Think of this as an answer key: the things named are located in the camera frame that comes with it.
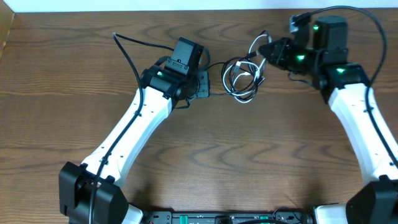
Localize white USB cable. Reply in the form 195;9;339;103
223;33;272;104

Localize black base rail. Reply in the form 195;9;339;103
141;207;315;224

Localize black USB cable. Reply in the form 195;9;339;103
203;49;265;101

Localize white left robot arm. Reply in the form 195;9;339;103
58;65;210;223

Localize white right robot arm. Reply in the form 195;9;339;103
258;13;397;223

